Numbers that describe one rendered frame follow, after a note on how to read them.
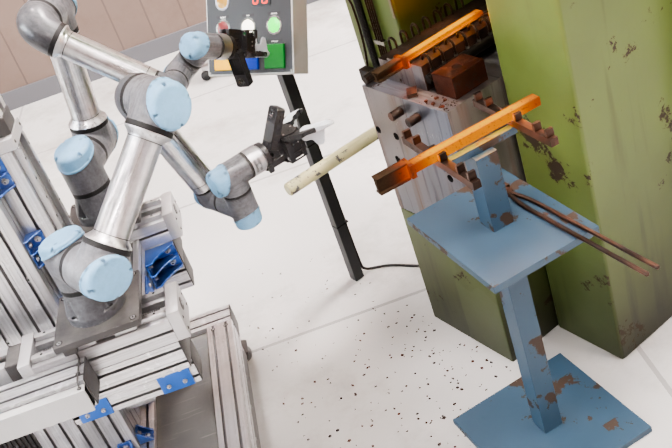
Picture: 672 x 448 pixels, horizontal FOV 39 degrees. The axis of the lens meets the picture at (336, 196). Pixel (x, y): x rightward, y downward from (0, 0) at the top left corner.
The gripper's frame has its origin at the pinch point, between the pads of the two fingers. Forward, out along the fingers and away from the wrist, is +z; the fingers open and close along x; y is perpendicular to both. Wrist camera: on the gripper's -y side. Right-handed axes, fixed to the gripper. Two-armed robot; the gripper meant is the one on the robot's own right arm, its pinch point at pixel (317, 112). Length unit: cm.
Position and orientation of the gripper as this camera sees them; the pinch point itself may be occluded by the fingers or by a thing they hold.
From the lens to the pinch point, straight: 253.9
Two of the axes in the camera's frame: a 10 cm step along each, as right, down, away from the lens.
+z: 7.7, -5.1, 3.8
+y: 2.9, 8.1, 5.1
